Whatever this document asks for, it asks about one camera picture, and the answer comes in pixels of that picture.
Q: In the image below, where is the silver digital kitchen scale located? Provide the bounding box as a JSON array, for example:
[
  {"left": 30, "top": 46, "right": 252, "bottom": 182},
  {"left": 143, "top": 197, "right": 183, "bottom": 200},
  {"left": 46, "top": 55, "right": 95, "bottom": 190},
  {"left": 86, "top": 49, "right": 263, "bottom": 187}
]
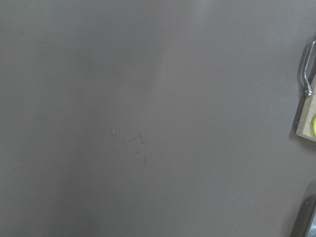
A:
[{"left": 290, "top": 181, "right": 316, "bottom": 237}]

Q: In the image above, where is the bamboo cutting board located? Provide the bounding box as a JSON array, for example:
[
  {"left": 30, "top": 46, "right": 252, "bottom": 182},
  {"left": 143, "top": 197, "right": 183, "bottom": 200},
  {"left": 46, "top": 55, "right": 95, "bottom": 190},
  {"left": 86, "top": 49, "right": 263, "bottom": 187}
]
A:
[{"left": 296, "top": 39, "right": 316, "bottom": 142}]

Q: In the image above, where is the lemon slice front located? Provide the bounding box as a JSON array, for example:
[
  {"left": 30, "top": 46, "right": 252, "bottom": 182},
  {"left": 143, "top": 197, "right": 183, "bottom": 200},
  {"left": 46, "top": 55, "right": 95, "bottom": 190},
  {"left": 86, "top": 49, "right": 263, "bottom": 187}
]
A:
[{"left": 311, "top": 116, "right": 316, "bottom": 137}]

